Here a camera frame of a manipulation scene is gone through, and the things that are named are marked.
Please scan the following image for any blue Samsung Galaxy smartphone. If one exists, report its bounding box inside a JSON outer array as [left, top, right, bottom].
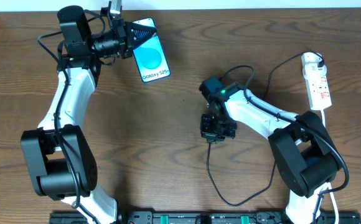
[[133, 18, 171, 83]]

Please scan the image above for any black charger cable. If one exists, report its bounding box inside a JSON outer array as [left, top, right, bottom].
[[205, 51, 326, 208]]

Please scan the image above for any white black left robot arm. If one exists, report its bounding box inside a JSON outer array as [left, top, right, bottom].
[[21, 4, 157, 223]]

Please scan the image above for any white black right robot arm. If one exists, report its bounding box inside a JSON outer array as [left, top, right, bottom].
[[199, 77, 349, 223]]

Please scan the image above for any white charger adapter plug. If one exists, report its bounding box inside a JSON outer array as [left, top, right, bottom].
[[302, 62, 327, 80]]

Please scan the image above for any white power strip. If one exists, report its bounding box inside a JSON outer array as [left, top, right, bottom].
[[301, 52, 332, 111]]

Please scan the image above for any white power strip cord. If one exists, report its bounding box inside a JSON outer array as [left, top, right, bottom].
[[319, 108, 340, 224]]

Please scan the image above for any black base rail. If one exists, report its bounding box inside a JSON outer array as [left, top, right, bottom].
[[48, 211, 361, 224]]

